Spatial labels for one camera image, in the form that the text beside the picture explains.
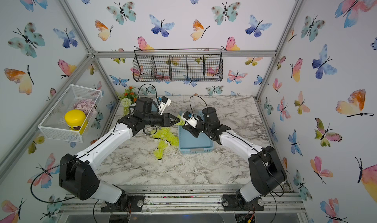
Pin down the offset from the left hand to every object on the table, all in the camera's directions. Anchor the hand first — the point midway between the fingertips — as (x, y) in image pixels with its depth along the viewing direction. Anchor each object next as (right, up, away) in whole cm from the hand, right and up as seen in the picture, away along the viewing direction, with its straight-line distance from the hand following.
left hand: (179, 119), depth 76 cm
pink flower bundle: (-42, +6, -7) cm, 43 cm away
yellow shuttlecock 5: (-12, -16, +15) cm, 25 cm away
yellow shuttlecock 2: (-11, -9, +20) cm, 25 cm away
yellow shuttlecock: (+1, -2, +2) cm, 2 cm away
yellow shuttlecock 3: (-16, -12, +21) cm, 29 cm away
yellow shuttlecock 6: (-13, -21, +11) cm, 27 cm away
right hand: (+3, -2, +6) cm, 7 cm away
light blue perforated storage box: (+4, -17, +21) cm, 27 cm away
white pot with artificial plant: (-37, +14, +26) cm, 47 cm away
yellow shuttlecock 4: (-7, -14, +18) cm, 24 cm away
